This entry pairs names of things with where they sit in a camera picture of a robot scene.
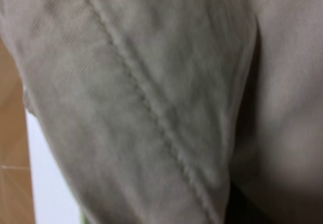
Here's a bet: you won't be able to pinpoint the green plastic tray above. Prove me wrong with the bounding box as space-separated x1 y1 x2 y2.
80 213 89 224

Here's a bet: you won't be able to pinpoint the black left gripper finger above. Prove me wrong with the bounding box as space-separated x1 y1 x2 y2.
228 183 273 224

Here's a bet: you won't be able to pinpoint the khaki jeans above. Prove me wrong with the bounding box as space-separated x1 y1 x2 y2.
1 0 322 223

